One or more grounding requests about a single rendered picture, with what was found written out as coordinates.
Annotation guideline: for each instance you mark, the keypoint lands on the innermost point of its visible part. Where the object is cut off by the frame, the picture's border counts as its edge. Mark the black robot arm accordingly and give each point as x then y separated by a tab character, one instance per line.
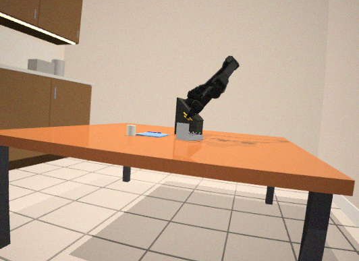
217	84

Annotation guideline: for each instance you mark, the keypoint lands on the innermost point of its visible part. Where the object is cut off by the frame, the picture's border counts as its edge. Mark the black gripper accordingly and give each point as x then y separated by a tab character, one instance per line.
198	105

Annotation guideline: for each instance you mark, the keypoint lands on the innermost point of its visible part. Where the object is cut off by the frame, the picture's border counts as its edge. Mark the light blue rectangular mat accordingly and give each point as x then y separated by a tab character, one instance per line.
156	135

